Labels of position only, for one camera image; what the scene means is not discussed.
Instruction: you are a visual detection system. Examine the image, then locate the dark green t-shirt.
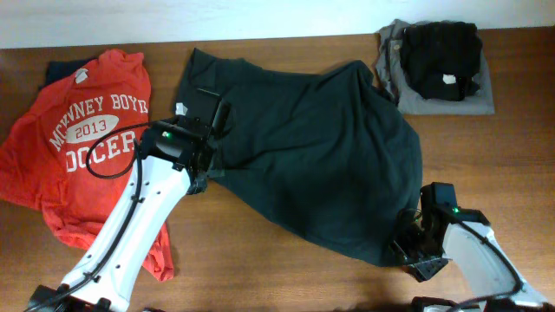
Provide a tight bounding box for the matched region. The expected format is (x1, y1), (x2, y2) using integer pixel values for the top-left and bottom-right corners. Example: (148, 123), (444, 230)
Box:
(180, 49), (423, 267)

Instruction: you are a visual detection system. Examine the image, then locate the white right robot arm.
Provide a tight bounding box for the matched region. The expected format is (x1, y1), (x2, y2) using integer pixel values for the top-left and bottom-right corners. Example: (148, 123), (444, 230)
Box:
(390, 205), (554, 312)

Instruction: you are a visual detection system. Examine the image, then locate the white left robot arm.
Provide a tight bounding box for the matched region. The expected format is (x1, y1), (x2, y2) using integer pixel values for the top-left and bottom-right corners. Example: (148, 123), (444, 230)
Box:
(27, 115), (223, 311)

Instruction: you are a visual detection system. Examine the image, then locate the red soccer t-shirt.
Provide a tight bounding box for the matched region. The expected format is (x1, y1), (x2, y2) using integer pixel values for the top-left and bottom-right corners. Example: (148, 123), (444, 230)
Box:
(0, 48), (175, 283)

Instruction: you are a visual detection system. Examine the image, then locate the navy blue garment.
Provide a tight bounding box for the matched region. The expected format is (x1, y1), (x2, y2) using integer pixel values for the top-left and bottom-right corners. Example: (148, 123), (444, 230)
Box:
(44, 58), (93, 87)

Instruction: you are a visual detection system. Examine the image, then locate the black folded garment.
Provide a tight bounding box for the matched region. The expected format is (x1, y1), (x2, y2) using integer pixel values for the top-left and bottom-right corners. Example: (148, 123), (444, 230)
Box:
(400, 22), (482, 101)

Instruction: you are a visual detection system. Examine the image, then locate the grey folded garment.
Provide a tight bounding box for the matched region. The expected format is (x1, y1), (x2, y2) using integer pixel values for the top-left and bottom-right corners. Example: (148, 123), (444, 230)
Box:
(375, 19), (495, 115)

